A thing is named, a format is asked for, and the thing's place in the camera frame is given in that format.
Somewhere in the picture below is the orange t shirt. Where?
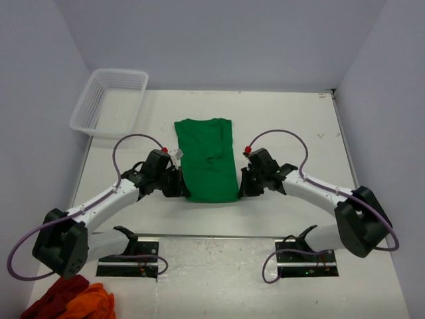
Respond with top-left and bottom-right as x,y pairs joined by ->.
58,283 -> 117,318

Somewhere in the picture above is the green t shirt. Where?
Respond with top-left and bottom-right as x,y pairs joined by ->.
174,118 -> 239,203

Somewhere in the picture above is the white plastic basket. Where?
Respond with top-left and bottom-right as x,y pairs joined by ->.
69,68 -> 149,138

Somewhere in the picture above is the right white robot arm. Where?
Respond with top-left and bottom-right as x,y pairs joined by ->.
238,148 -> 392,261

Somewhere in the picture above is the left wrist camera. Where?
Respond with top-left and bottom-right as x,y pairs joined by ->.
169,149 -> 183,161

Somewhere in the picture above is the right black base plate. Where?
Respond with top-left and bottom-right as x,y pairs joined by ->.
276,251 -> 339,278

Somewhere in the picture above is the dark red t shirt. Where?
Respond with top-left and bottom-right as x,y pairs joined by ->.
20,275 -> 89,318

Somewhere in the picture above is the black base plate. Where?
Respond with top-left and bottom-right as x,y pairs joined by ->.
276,251 -> 339,278
96,237 -> 159,279

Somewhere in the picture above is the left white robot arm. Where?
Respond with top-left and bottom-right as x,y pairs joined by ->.
33,150 -> 190,278

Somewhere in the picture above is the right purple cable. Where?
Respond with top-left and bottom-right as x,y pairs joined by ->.
262,129 -> 400,284

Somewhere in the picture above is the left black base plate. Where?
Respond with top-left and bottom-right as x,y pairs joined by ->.
96,237 -> 159,279

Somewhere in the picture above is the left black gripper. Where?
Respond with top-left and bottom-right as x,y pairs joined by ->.
154,165 -> 191,197

